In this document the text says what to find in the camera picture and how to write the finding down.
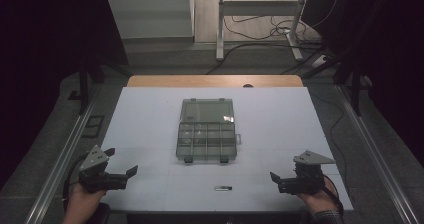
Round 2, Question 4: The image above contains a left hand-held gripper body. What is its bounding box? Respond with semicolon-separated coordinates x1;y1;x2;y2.
78;144;130;195

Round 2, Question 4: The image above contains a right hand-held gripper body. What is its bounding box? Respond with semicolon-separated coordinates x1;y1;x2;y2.
278;150;336;196

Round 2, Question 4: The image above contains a clear grey compartment organiser box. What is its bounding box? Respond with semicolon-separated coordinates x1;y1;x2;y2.
175;98;242;165

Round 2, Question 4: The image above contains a person's right hand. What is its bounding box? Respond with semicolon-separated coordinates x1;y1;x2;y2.
295;176;342;216

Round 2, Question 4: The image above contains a person's left hand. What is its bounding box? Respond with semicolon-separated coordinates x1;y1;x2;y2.
63;181;108;220

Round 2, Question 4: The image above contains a black metal stand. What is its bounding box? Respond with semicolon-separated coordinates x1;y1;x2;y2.
301;48;372;117
68;55;133;116

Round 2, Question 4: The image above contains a white power strip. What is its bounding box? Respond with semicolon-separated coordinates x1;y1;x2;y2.
311;54;330;69

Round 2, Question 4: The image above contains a white cabinet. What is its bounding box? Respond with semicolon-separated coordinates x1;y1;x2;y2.
105;0;195;40

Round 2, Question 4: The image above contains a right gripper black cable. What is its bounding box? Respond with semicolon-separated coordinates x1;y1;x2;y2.
321;173;345;216

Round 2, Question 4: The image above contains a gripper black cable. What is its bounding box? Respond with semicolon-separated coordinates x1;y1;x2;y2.
62;153;88;206
321;173;345;216

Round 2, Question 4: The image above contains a black floor frame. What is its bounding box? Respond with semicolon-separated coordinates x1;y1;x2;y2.
81;115;106;139

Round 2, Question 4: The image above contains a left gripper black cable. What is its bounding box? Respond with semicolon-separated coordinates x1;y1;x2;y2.
62;153;88;206

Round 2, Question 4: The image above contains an aluminium rail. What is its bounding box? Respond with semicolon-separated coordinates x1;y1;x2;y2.
334;83;418;224
24;83;102;224

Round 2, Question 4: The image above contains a thin black cable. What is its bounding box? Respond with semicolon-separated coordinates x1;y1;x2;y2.
311;90;350;185

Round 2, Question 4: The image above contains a long black floor cable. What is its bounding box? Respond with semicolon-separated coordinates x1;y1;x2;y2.
205;42;323;76

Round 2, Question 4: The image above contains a tangle of black cables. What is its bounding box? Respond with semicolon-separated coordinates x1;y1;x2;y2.
222;0;322;42

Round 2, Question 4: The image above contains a white metal desk frame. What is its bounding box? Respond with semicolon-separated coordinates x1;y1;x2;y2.
215;0;311;62

